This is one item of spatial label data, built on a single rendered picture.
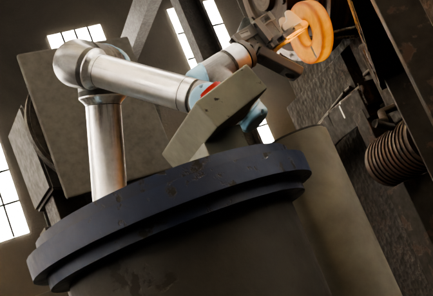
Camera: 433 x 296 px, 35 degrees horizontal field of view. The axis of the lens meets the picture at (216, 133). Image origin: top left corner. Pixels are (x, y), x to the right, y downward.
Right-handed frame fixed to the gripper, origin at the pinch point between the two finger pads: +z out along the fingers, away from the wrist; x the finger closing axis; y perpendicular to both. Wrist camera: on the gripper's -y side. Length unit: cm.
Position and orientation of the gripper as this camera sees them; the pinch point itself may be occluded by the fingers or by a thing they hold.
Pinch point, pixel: (307, 25)
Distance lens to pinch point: 172.2
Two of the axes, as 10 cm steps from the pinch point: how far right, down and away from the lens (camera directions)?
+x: -3.0, 3.3, 9.0
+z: 7.4, -5.1, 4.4
